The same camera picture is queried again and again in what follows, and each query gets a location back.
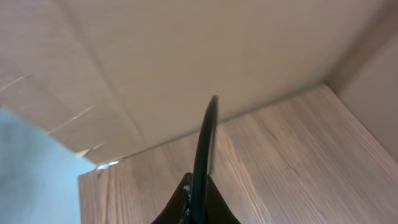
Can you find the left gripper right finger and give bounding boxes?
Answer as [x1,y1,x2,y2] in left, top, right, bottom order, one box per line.
[205,175,240,224]

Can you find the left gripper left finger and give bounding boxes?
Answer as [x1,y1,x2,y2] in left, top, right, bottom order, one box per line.
[152,172,192,224]

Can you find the black USB cable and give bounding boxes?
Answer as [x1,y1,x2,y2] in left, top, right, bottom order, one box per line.
[188,95,220,224]

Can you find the cardboard back panel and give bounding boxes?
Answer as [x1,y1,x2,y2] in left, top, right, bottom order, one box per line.
[1,0,387,163]

